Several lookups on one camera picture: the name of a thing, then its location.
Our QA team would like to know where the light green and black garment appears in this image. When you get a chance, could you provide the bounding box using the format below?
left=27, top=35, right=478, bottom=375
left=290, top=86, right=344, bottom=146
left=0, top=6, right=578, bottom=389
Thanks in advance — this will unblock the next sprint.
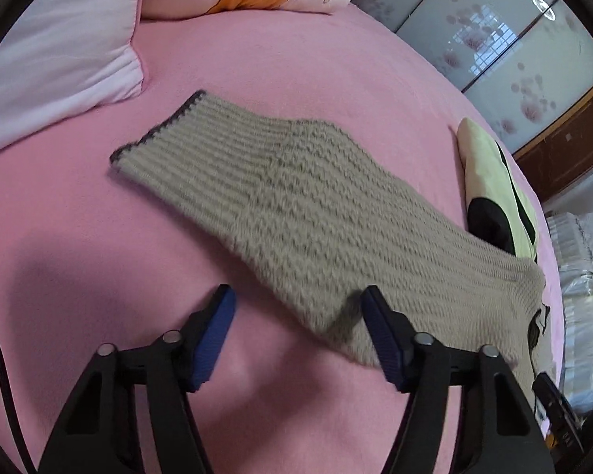
left=456, top=117, right=543, bottom=263

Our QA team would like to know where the beige knitted sweater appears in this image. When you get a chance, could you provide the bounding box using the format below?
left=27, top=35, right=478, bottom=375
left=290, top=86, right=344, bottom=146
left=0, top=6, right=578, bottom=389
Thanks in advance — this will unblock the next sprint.
left=110, top=90, right=557, bottom=396

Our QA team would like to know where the white lace covered furniture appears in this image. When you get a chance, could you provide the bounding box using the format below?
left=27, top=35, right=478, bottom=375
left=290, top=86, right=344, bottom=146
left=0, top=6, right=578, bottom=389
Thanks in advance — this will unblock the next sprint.
left=544, top=207, right=593, bottom=420

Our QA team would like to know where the pink bed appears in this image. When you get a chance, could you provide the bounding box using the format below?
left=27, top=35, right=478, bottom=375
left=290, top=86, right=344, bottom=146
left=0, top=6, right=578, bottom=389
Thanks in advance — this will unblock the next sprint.
left=0, top=2, right=564, bottom=474

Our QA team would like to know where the floral sliding door wardrobe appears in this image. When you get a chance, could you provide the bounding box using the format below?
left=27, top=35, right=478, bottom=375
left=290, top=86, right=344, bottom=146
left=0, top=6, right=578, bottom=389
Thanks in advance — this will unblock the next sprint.
left=351, top=0, right=593, bottom=203

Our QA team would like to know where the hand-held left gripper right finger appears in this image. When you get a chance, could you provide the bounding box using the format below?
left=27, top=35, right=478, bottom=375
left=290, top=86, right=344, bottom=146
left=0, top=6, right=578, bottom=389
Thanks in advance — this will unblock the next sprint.
left=361, top=285, right=557, bottom=474

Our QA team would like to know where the light pink pillow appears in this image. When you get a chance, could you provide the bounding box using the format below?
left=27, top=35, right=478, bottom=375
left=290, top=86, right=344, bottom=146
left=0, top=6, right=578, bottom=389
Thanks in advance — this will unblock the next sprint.
left=0, top=0, right=146, bottom=165

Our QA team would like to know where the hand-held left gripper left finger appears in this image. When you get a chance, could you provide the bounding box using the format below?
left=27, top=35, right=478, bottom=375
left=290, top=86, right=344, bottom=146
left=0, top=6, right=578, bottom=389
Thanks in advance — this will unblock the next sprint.
left=38, top=284, right=238, bottom=474

